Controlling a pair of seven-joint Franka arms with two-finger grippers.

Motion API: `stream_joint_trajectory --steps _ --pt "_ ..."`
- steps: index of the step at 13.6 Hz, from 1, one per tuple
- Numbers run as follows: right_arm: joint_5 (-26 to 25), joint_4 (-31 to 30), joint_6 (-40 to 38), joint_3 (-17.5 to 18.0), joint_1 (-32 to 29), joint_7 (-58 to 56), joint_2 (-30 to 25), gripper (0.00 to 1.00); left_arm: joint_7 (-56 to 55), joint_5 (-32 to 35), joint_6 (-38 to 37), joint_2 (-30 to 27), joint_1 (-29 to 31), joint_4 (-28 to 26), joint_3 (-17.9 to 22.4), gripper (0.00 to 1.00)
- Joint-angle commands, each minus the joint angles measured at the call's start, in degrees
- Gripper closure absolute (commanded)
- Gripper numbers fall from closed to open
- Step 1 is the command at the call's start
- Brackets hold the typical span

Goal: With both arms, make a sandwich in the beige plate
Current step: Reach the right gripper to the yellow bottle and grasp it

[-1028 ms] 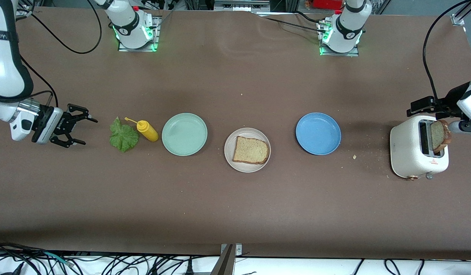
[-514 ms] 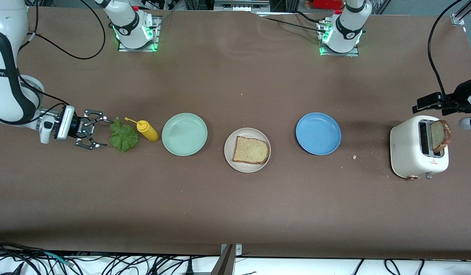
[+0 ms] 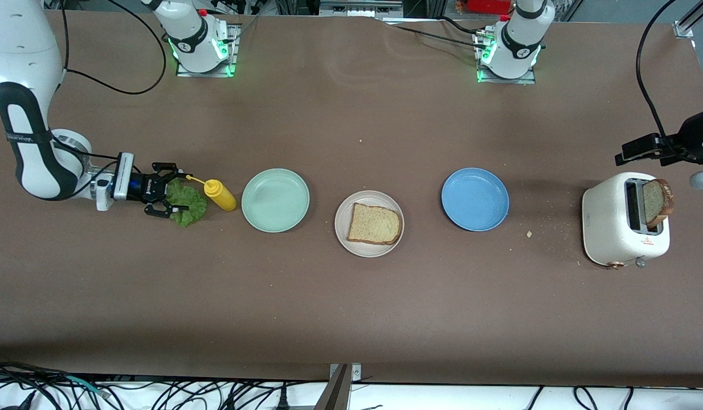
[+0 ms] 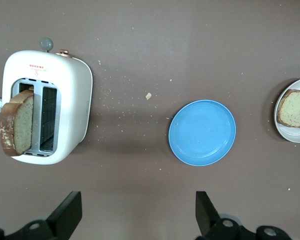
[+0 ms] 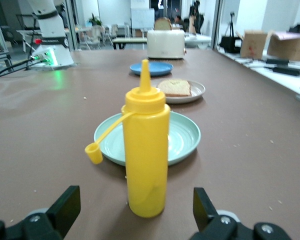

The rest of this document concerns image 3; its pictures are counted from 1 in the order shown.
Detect mint green plate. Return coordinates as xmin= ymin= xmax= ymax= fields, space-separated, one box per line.
xmin=241 ymin=168 xmax=310 ymax=233

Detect black table cable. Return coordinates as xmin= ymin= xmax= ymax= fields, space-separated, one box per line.
xmin=380 ymin=17 xmax=492 ymax=52

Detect teal cable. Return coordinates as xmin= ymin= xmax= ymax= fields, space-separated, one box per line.
xmin=64 ymin=375 xmax=111 ymax=397

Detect brown bread slice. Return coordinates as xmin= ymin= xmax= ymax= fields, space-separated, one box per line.
xmin=348 ymin=203 xmax=402 ymax=245
xmin=642 ymin=178 xmax=675 ymax=229

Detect white two-slot toaster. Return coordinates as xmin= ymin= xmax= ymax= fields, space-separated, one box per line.
xmin=582 ymin=172 xmax=671 ymax=269

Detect metal corner bracket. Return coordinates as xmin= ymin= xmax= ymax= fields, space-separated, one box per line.
xmin=329 ymin=363 xmax=362 ymax=382

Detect aluminium frame profile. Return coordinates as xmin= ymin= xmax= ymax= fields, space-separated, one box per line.
xmin=673 ymin=0 xmax=703 ymax=38

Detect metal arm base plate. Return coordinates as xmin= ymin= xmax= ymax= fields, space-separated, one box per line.
xmin=476 ymin=31 xmax=537 ymax=85
xmin=175 ymin=23 xmax=239 ymax=78

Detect blue plate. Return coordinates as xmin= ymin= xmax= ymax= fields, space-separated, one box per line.
xmin=441 ymin=167 xmax=510 ymax=232

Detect green lettuce leaf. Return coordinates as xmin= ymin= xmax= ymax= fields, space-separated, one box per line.
xmin=166 ymin=178 xmax=208 ymax=228

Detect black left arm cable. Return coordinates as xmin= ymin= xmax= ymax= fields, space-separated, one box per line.
xmin=636 ymin=0 xmax=680 ymax=141

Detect yellow squeeze sauce bottle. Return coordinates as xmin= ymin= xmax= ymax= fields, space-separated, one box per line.
xmin=186 ymin=175 xmax=237 ymax=212

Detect dark frame bar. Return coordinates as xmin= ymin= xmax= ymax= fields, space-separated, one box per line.
xmin=314 ymin=364 xmax=352 ymax=410

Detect beige plate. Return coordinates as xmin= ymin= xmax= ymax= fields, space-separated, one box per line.
xmin=334 ymin=190 xmax=405 ymax=258

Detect red box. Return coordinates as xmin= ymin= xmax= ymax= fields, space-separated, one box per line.
xmin=465 ymin=0 xmax=514 ymax=15

